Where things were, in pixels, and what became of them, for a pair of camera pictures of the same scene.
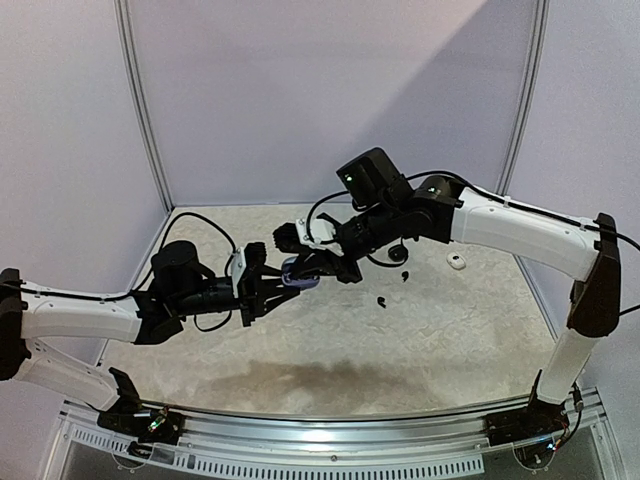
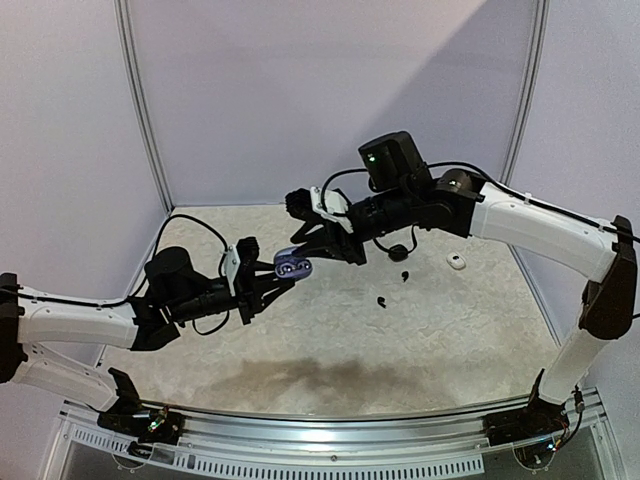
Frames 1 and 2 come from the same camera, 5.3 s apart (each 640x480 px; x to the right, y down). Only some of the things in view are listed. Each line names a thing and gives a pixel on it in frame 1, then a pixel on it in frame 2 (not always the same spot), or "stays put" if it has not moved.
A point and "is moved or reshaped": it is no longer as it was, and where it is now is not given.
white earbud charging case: (455, 260) stays put
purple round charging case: (301, 283) is moved or reshaped
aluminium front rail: (231, 445) stays put
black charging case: (398, 253) stays put
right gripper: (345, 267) -> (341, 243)
